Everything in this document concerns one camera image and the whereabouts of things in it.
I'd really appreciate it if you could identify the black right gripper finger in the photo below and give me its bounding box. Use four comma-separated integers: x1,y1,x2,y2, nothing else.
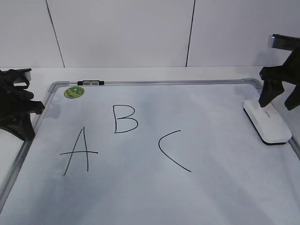
285,83,300,111
259,80,285,108

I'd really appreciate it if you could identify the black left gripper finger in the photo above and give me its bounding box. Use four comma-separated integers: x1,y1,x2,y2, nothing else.
26,101,45,115
0,116,35,141

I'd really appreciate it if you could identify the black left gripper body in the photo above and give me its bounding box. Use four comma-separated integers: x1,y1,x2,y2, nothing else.
0,69,34,121

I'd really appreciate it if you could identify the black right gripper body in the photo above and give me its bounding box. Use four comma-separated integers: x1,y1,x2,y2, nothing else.
259,48,300,85

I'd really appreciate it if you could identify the white whiteboard eraser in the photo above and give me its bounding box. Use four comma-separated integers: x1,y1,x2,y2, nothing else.
243,99,292,145

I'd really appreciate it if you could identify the round green magnet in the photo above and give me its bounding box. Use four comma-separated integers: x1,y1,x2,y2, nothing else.
64,86,85,99

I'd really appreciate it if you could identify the black wrist camera on left gripper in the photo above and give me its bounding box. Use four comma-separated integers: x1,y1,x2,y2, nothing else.
14,68,32,83

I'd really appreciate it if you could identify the black wrist camera on gripper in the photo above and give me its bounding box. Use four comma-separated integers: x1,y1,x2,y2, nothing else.
268,34,300,51
14,68,32,83

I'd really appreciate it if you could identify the black wrist camera on right gripper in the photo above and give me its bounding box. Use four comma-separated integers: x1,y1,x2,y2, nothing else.
268,34,300,51

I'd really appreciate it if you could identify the black hanging clip on frame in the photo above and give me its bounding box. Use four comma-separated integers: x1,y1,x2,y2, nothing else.
77,80,105,86

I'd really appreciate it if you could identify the white whiteboard with grey frame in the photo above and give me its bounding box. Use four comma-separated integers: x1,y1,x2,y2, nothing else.
0,81,300,225

